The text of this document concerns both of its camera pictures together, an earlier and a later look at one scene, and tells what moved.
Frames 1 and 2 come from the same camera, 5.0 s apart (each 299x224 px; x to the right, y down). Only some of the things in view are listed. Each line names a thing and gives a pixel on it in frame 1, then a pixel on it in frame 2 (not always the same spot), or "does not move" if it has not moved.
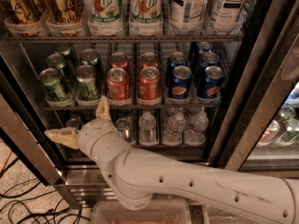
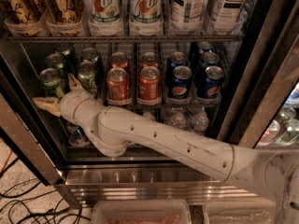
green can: [52, 84] does not move
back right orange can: [149, 60] does not move
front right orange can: [149, 86] does not move
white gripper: [92, 135] → [69, 104]
